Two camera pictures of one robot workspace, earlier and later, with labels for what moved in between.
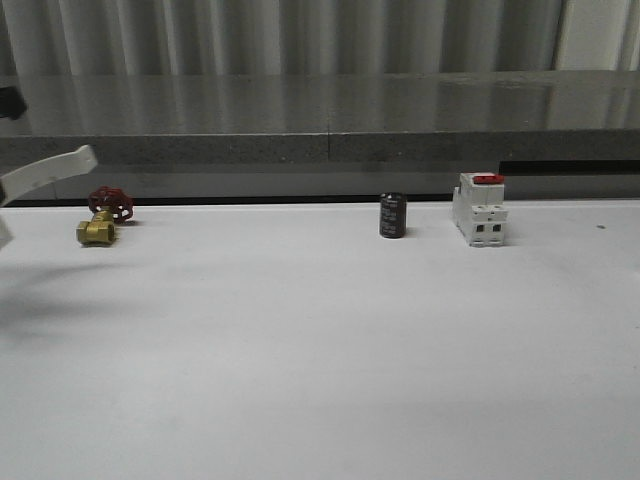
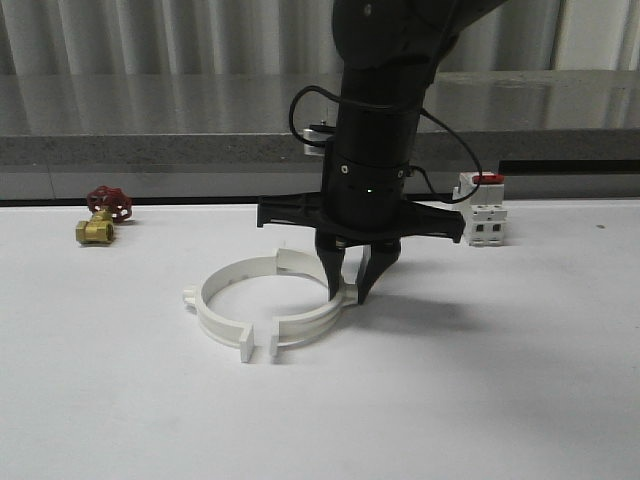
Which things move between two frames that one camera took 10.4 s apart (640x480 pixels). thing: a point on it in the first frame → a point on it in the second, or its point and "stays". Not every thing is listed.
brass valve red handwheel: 111,206 stays
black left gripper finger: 12,102 → 364,205
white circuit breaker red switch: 479,210 stays
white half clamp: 13,185 → 216,328
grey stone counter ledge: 367,122 stays
